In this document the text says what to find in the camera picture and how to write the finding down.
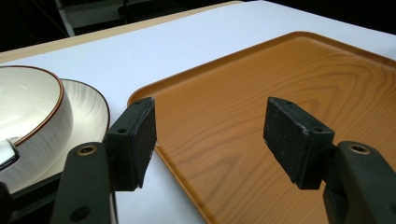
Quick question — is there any wood-grain brown tray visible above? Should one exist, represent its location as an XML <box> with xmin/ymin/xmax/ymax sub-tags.
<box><xmin>127</xmin><ymin>31</ymin><xmax>396</xmax><ymax>224</ymax></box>

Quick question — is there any white plate with brown rim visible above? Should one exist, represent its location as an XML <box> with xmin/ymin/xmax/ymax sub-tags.
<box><xmin>36</xmin><ymin>78</ymin><xmax>111</xmax><ymax>185</ymax></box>

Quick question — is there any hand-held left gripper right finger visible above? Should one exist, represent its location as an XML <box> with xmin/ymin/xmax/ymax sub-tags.
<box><xmin>262</xmin><ymin>96</ymin><xmax>396</xmax><ymax>224</ymax></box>

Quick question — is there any white bowl with brown rim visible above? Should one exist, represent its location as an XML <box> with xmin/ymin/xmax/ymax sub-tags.
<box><xmin>0</xmin><ymin>64</ymin><xmax>75</xmax><ymax>194</ymax></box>

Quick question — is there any metal stand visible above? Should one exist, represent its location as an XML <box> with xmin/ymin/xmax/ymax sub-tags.
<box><xmin>55</xmin><ymin>0</ymin><xmax>125</xmax><ymax>37</ymax></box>

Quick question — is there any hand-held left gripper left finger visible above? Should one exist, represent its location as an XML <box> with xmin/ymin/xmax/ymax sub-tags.
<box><xmin>49</xmin><ymin>96</ymin><xmax>158</xmax><ymax>224</ymax></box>

